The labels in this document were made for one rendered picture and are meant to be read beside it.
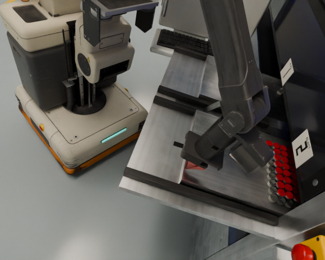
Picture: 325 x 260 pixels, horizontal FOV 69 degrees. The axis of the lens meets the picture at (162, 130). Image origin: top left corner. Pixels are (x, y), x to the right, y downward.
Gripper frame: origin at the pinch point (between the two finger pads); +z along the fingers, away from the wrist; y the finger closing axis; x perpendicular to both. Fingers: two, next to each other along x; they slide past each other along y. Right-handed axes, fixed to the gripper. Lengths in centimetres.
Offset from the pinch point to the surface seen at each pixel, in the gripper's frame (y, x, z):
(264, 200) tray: 22.7, -1.6, -2.6
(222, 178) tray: 10.8, 1.0, -0.2
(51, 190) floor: -41, 12, 100
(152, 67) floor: -19, 159, 98
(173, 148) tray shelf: -3.9, 5.3, 3.0
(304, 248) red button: 19.6, -16.7, -15.6
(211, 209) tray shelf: 8.7, -8.7, 0.3
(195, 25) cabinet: -9, 89, 8
